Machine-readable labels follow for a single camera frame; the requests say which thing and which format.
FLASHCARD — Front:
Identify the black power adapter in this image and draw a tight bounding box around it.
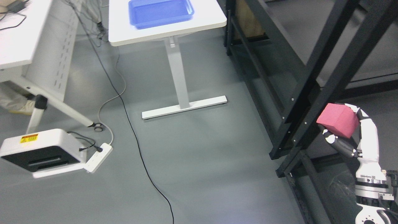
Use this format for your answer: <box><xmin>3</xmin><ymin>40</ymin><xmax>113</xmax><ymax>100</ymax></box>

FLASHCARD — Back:
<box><xmin>5</xmin><ymin>0</ymin><xmax>29</xmax><ymax>13</ymax></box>

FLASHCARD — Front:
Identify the white folding desk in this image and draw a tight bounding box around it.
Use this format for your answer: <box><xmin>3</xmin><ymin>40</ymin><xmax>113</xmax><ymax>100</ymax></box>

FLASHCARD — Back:
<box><xmin>1</xmin><ymin>0</ymin><xmax>103</xmax><ymax>132</ymax></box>

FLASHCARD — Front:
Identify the blue tray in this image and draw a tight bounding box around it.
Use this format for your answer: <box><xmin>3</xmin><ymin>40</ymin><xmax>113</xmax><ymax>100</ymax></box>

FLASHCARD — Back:
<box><xmin>128</xmin><ymin>0</ymin><xmax>194</xmax><ymax>29</ymax></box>

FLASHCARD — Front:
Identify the pink cube block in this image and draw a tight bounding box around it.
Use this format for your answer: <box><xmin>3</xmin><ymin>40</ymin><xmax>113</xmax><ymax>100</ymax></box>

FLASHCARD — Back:
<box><xmin>317</xmin><ymin>103</ymin><xmax>359</xmax><ymax>138</ymax></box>

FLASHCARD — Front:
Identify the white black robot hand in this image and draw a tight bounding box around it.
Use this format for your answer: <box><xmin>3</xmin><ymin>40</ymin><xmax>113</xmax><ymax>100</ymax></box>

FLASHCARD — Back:
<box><xmin>319</xmin><ymin>103</ymin><xmax>382</xmax><ymax>178</ymax></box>

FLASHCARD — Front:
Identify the white box device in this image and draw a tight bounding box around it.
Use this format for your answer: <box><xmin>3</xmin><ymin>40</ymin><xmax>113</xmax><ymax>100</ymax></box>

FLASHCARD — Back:
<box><xmin>0</xmin><ymin>129</ymin><xmax>87</xmax><ymax>178</ymax></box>

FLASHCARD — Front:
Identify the white standing table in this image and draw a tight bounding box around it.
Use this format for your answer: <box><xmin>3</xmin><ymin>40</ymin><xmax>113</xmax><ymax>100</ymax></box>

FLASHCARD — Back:
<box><xmin>108</xmin><ymin>0</ymin><xmax>227</xmax><ymax>120</ymax></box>

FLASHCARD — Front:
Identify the black metal shelf rack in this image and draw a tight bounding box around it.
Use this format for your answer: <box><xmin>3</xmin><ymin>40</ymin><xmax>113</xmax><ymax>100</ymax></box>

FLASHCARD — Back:
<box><xmin>224</xmin><ymin>0</ymin><xmax>397</xmax><ymax>224</ymax></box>

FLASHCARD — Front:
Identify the white power strip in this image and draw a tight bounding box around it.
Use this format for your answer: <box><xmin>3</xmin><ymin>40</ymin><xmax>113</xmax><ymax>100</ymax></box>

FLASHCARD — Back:
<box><xmin>84</xmin><ymin>143</ymin><xmax>113</xmax><ymax>173</ymax></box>

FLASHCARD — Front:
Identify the white cable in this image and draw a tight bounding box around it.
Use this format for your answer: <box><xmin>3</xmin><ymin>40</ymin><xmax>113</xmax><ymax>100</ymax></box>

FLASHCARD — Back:
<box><xmin>98</xmin><ymin>31</ymin><xmax>127</xmax><ymax>145</ymax></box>

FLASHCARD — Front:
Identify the black floor cable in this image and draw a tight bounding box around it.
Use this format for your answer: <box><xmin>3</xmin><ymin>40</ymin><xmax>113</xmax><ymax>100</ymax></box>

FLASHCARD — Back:
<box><xmin>64</xmin><ymin>0</ymin><xmax>174</xmax><ymax>224</ymax></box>

